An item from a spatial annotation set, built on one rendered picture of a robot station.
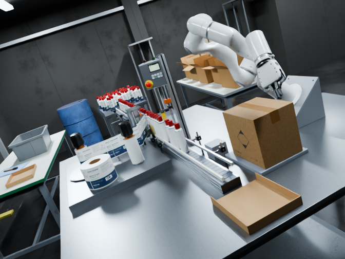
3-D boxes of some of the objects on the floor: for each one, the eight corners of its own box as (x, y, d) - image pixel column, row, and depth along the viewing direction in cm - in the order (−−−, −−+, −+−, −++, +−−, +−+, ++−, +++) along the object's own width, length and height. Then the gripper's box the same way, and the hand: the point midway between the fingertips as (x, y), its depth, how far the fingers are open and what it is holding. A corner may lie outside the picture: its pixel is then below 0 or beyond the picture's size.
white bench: (39, 195, 457) (15, 148, 434) (86, 176, 468) (65, 129, 444) (1, 283, 277) (-44, 211, 254) (79, 250, 288) (43, 178, 265)
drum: (104, 136, 659) (88, 96, 631) (103, 145, 598) (84, 100, 571) (77, 147, 653) (58, 106, 625) (73, 156, 593) (52, 112, 565)
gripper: (247, 70, 138) (261, 106, 132) (273, 51, 127) (290, 88, 121) (257, 72, 143) (271, 107, 137) (283, 54, 132) (300, 90, 126)
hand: (278, 94), depth 130 cm, fingers closed
